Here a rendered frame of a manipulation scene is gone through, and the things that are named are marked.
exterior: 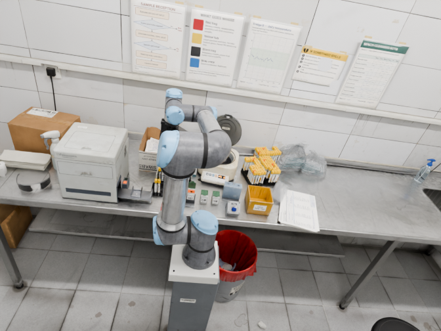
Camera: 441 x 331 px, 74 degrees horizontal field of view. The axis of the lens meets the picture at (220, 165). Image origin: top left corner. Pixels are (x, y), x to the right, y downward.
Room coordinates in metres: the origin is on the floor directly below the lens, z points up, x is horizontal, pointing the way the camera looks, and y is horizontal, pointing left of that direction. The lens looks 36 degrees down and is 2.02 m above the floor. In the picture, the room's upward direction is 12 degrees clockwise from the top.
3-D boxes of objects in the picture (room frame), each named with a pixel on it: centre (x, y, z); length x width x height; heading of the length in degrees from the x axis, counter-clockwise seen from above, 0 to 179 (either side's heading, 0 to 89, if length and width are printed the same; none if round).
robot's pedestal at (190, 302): (0.83, 0.01, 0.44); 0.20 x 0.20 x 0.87; 8
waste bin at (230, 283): (1.29, -0.18, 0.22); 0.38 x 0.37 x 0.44; 98
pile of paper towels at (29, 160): (1.23, 1.09, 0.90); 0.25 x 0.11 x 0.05; 98
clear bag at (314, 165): (1.76, -0.65, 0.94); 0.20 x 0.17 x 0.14; 73
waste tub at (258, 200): (1.26, -0.25, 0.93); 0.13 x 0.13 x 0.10; 8
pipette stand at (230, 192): (1.30, -0.09, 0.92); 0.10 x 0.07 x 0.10; 93
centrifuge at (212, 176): (1.52, 0.02, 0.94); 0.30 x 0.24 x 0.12; 179
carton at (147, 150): (1.52, 0.38, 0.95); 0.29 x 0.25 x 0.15; 8
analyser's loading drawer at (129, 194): (1.12, 0.43, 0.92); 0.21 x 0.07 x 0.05; 98
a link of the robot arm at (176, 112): (1.14, 0.22, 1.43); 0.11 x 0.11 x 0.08; 17
